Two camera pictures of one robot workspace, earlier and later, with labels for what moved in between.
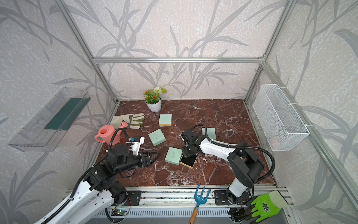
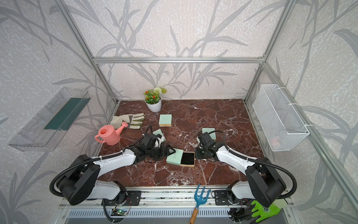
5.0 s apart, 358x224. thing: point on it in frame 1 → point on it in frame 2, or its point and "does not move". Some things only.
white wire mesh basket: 283,129 does not move
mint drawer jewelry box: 175,156 does not move
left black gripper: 148,163 → 163,155
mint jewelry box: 210,131 does not move
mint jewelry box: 157,137 does not move
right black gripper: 184,153 → 197,156
